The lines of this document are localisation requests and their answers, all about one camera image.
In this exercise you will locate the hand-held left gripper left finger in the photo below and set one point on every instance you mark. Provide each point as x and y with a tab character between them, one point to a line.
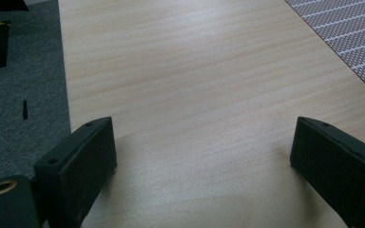
76	171

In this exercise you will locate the striped woven placemat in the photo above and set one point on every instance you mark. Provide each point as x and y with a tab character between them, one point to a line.
355	31

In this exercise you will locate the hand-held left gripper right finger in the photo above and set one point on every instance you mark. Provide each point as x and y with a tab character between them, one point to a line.
342	174

